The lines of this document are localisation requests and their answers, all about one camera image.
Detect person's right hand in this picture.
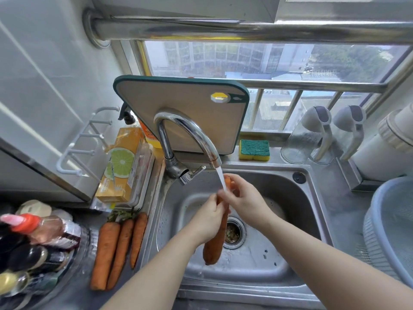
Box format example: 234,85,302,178
216,173,275,231

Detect person's left hand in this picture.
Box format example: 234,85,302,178
187,193,231,246

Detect chrome faucet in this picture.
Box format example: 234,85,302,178
153,109,223,186

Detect slim orange carrot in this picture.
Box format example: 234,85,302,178
105,211,135,290

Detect orange carrot with leafy stem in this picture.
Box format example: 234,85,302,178
90,209,122,291

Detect blue plastic colander basin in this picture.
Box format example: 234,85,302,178
363,177,413,288

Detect person's left forearm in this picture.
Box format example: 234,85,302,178
102,227,206,310

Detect person's right forearm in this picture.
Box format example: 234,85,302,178
261,213,413,310

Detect steel drain strainer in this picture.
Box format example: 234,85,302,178
222,216,247,250

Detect yellow green sponge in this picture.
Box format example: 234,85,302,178
238,139,271,162

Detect stainless steel sink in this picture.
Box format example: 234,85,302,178
140,161,335,309

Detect glass pitcher with grey lid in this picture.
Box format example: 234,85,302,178
309,105,367,165
280,105,333,165

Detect white plastic tray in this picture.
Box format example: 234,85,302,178
113,143,155,211

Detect transparent plastic packet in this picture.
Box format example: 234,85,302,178
129,143,151,205

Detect yellow dish soap pump bottle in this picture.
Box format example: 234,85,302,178
117,102,163,149

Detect orange box with lime picture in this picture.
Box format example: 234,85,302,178
96,127,145,204

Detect clear plastic bag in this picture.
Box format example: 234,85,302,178
91,198,115,212

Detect beige green-rimmed cutting board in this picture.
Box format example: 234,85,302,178
113,75,250,155

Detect white capped bottle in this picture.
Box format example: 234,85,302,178
51,208,74,223

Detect window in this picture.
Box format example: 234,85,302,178
137,40,413,133

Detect red capped sauce bottle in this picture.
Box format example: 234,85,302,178
0,213,82,251

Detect dark soy sauce bottle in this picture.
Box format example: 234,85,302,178
6,244,73,273

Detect beige capped bottle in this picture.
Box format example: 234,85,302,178
15,200,52,217

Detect steel overhead pipe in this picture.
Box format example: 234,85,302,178
82,8,413,50

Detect black capped dark bottle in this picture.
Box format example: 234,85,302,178
0,226,22,254

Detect yellow capped bottle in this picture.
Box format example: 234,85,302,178
0,271,60,298

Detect steel window guard rail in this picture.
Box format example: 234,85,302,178
242,80,388,132

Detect white duct pipe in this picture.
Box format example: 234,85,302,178
351,103,413,182

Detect white wall hook rack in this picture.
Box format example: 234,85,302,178
56,106,120,177

